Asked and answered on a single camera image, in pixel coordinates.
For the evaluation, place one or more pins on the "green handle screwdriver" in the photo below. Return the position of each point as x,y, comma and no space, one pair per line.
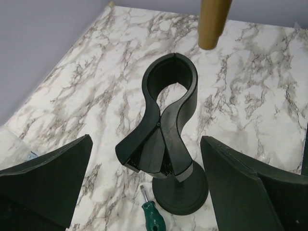
153,219

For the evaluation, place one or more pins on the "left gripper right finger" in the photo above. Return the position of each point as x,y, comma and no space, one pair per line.
249,195

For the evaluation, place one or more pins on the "clear screw organizer box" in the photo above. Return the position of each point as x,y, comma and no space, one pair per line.
13,151

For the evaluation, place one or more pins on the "gold microphone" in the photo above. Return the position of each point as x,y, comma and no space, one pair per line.
212,19

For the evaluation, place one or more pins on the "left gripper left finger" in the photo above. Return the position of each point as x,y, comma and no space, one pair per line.
43,192

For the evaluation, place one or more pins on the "black round-base mic stand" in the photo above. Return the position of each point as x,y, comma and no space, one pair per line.
155,146

